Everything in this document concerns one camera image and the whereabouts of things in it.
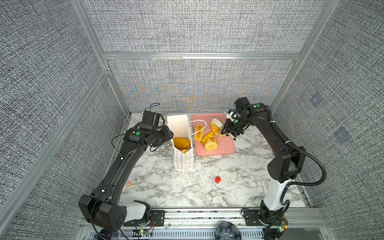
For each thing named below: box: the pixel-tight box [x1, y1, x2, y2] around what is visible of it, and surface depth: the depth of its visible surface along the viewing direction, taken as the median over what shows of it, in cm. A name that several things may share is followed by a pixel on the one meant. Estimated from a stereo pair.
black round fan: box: [215, 221, 242, 240], surface depth 69 cm
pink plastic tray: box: [192, 113, 236, 157], surface depth 99 cm
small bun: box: [210, 117, 226, 138], surface depth 89 cm
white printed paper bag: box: [166, 114, 207, 172], surface depth 84 cm
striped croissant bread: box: [193, 124, 205, 142], surface depth 102 cm
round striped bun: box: [201, 132, 214, 144], surface depth 103 cm
